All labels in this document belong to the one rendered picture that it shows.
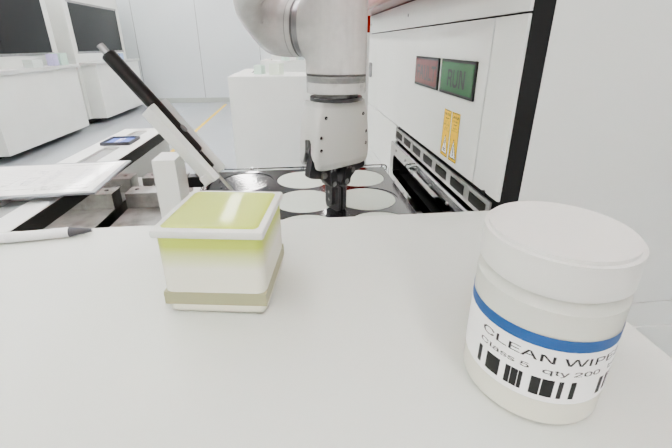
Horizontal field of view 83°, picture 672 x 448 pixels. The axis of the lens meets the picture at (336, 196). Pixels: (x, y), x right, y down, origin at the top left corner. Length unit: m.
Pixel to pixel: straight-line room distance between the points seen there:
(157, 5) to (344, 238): 8.62
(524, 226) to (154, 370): 0.22
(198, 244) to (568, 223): 0.22
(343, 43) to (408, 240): 0.27
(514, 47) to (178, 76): 8.53
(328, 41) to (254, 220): 0.31
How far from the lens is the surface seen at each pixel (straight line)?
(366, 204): 0.62
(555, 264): 0.19
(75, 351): 0.30
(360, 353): 0.26
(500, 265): 0.20
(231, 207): 0.29
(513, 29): 0.46
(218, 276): 0.27
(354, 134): 0.56
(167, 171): 0.37
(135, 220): 0.69
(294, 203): 0.63
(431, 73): 0.67
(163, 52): 8.89
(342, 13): 0.52
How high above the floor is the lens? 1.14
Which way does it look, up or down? 22 degrees down
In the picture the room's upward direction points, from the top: straight up
